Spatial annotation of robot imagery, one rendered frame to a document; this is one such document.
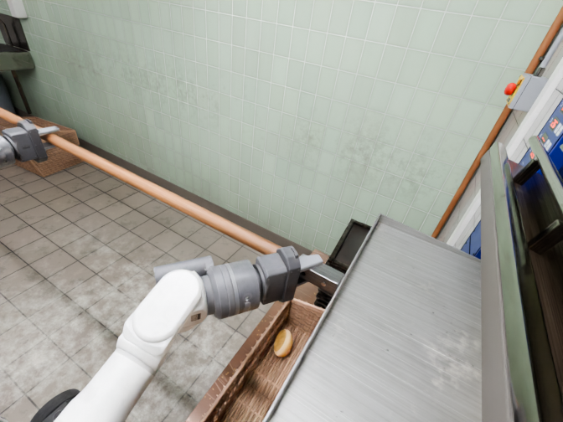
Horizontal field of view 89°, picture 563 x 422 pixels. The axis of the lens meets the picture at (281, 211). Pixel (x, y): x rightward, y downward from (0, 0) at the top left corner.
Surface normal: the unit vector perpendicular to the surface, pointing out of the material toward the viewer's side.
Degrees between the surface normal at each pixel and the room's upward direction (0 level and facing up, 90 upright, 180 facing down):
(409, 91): 90
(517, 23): 90
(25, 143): 89
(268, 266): 0
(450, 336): 1
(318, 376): 1
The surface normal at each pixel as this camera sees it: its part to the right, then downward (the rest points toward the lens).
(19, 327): 0.12, -0.80
